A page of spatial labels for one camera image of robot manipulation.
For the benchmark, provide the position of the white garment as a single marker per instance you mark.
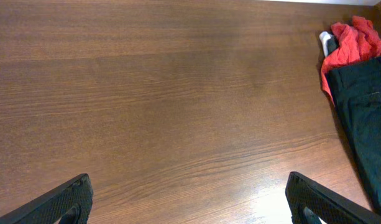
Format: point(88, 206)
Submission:
point(324, 38)

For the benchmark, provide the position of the red garment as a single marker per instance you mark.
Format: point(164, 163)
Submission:
point(350, 44)

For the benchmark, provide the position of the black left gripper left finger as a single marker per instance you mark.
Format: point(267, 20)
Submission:
point(70, 202)

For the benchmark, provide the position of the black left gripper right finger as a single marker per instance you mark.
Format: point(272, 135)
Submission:
point(311, 202)

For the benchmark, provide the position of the black garment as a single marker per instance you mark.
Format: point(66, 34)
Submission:
point(356, 93)

